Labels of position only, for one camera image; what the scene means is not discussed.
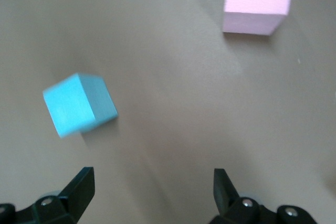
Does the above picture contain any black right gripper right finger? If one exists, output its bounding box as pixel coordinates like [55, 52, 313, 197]
[209, 168, 318, 224]

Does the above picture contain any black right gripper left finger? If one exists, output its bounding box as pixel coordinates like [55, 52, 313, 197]
[0, 166, 96, 224]

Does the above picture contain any brown table cover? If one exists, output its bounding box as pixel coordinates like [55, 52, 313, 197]
[0, 0, 336, 224]

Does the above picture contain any blue foam cube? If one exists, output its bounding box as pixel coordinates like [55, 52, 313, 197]
[42, 72, 119, 139]

